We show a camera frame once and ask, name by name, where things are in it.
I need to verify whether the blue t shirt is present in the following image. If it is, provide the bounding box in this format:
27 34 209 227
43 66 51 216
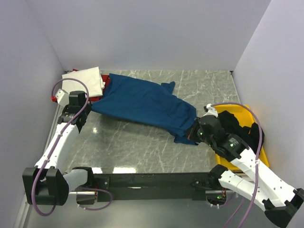
92 74 197 145

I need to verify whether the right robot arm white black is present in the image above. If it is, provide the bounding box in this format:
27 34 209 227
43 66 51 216
186 115 304 228

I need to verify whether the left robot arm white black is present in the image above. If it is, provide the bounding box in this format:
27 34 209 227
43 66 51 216
22 91 95 206

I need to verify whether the black t shirt in bin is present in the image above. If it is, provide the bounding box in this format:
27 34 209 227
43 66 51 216
218 111 259 154

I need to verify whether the folded white t shirt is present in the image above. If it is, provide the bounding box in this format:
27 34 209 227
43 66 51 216
62 67 105 98

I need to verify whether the folded red t shirt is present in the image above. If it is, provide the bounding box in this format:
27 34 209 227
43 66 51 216
71 67 110 102

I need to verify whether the yellow plastic bin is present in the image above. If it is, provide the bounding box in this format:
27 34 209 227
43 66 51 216
215 104 270 173

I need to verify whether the black base beam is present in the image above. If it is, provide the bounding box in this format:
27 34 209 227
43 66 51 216
66 172 238 205

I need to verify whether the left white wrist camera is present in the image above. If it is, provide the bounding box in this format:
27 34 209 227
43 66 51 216
51 89 69 107

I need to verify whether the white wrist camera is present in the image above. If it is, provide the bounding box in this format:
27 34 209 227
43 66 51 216
51 89 69 107
204 104 218 118

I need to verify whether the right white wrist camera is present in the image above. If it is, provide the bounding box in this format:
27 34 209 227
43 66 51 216
204 104 218 118

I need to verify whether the aluminium frame rail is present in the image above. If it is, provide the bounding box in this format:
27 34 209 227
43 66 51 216
13 105 60 228

